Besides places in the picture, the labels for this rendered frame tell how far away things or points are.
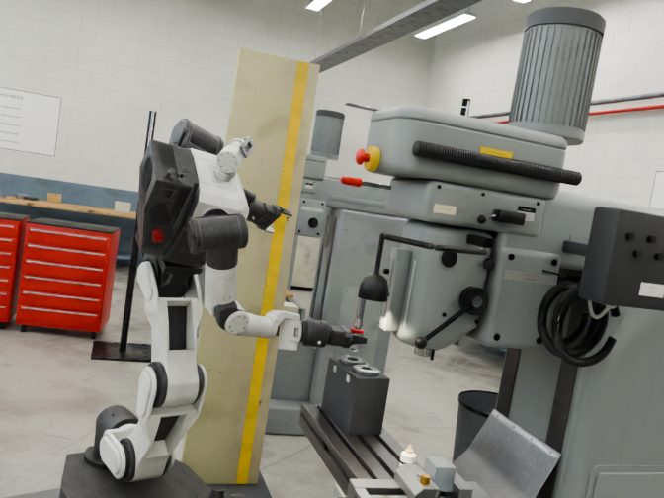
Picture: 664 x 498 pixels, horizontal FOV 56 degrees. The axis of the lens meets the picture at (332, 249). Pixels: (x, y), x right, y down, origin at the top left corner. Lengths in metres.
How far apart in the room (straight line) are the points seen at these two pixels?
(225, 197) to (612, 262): 1.02
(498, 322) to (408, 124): 0.54
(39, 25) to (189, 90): 2.32
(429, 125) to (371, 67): 9.90
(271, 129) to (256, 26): 7.69
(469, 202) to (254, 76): 1.92
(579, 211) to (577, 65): 0.37
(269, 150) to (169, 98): 7.34
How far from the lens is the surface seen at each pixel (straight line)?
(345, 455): 1.89
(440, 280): 1.54
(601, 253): 1.47
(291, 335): 2.02
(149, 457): 2.20
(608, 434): 1.84
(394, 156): 1.46
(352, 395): 2.00
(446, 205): 1.49
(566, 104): 1.71
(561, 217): 1.69
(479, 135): 1.52
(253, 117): 3.21
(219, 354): 3.33
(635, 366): 1.84
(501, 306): 1.61
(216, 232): 1.67
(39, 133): 10.50
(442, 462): 1.59
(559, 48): 1.73
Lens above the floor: 1.66
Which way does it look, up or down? 5 degrees down
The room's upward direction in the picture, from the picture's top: 9 degrees clockwise
